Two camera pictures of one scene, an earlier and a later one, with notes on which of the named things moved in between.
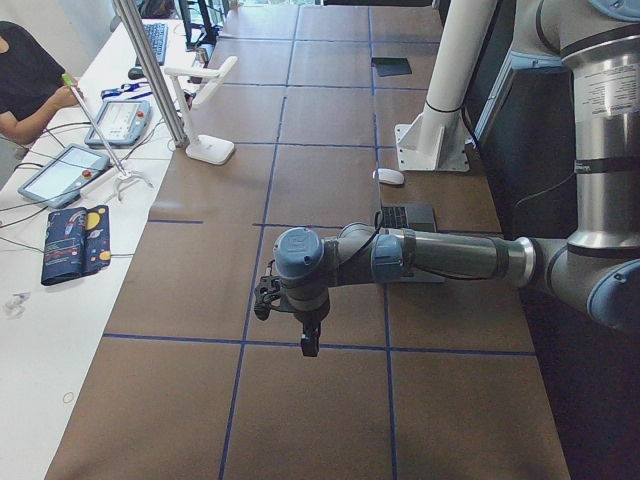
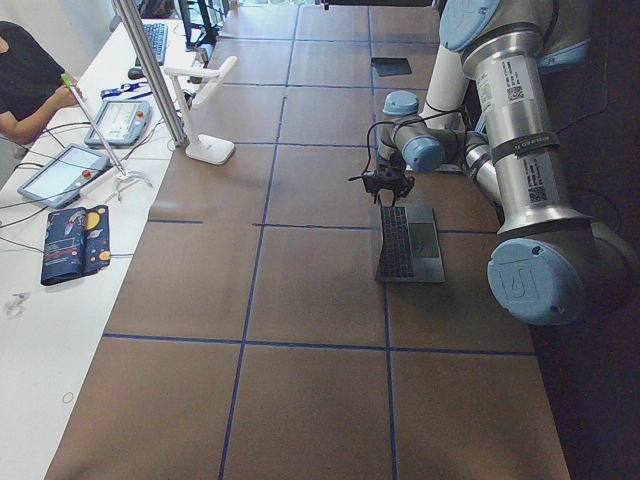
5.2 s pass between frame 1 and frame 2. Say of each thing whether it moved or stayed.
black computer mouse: stayed
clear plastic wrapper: stayed
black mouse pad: stayed
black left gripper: moved
